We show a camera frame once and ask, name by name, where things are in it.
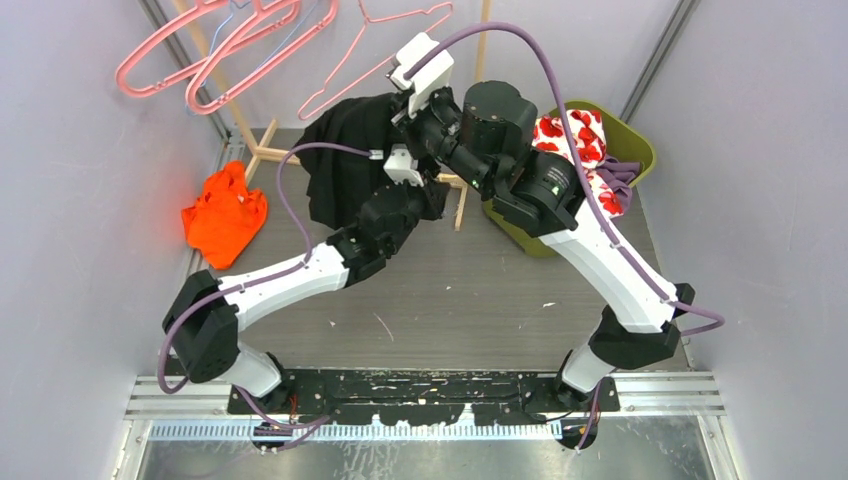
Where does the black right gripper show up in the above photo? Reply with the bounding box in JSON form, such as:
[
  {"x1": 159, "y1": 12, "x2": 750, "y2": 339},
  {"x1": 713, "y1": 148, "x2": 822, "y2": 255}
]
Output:
[{"x1": 383, "y1": 81, "x2": 496, "y2": 197}]

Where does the black skirt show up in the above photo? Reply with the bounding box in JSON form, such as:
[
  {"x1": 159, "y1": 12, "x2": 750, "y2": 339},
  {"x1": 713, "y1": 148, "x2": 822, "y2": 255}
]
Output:
[{"x1": 291, "y1": 92, "x2": 425, "y2": 232}]

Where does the thin pink wire hanger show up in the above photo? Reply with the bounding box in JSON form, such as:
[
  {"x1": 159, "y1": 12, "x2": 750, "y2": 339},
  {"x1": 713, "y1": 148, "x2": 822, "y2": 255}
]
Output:
[{"x1": 297, "y1": 1, "x2": 454, "y2": 121}]

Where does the red white patterned garment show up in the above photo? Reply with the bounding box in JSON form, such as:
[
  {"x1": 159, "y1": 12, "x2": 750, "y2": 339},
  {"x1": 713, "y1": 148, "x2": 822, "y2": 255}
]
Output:
[{"x1": 532, "y1": 109, "x2": 609, "y2": 190}]

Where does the purple skirt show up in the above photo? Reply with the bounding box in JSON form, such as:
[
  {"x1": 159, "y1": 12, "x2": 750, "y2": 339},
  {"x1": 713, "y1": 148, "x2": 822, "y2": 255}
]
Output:
[{"x1": 589, "y1": 156, "x2": 641, "y2": 218}]

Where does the pink plastic hanger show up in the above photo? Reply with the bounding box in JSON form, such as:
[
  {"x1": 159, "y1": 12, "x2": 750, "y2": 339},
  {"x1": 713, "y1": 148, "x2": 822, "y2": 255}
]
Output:
[{"x1": 184, "y1": 0, "x2": 340, "y2": 117}]

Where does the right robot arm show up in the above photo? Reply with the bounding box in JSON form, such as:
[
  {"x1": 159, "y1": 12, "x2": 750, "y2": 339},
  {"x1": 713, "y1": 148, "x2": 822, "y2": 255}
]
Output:
[{"x1": 392, "y1": 81, "x2": 694, "y2": 411}]

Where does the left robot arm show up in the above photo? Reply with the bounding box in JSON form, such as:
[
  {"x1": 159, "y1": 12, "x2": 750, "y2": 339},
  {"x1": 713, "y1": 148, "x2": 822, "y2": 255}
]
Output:
[{"x1": 160, "y1": 182, "x2": 451, "y2": 413}]

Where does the wooden clothes rack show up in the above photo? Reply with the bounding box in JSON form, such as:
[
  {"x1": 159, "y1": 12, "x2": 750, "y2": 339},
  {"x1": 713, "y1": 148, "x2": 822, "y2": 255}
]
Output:
[{"x1": 171, "y1": 1, "x2": 491, "y2": 232}]

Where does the green plastic basket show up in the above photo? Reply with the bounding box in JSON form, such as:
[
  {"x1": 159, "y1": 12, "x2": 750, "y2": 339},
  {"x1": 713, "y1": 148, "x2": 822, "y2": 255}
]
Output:
[{"x1": 482, "y1": 100, "x2": 655, "y2": 258}]

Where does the orange cloth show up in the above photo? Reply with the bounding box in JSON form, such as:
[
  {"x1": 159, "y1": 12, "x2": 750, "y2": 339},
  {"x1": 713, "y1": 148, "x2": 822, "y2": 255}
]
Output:
[{"x1": 181, "y1": 160, "x2": 269, "y2": 270}]

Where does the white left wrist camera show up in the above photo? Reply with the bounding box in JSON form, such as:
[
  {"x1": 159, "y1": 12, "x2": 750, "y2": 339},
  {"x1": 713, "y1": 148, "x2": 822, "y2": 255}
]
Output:
[{"x1": 368, "y1": 144, "x2": 425, "y2": 191}]

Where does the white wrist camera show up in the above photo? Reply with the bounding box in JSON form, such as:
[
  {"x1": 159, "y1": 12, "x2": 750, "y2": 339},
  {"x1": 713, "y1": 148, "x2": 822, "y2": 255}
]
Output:
[
  {"x1": 368, "y1": 144, "x2": 425, "y2": 191},
  {"x1": 388, "y1": 32, "x2": 454, "y2": 119}
]

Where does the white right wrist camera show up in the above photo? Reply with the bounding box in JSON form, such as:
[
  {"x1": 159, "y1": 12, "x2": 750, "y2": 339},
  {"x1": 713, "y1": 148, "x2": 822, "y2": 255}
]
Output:
[{"x1": 388, "y1": 32, "x2": 454, "y2": 119}]

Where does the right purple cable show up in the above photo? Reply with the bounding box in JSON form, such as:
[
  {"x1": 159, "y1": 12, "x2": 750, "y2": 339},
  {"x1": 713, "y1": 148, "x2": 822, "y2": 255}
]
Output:
[{"x1": 404, "y1": 21, "x2": 726, "y2": 458}]

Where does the purple cable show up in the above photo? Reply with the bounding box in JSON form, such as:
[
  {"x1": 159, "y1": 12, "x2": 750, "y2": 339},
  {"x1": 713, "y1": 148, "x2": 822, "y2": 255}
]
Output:
[
  {"x1": 404, "y1": 21, "x2": 726, "y2": 458},
  {"x1": 156, "y1": 141, "x2": 386, "y2": 458}
]

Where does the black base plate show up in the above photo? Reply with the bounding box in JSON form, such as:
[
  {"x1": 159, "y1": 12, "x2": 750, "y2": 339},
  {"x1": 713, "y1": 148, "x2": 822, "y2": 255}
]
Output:
[{"x1": 264, "y1": 369, "x2": 590, "y2": 426}]

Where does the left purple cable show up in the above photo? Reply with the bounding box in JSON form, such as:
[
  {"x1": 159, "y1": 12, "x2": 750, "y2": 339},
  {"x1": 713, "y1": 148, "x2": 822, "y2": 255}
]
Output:
[{"x1": 156, "y1": 141, "x2": 386, "y2": 458}]

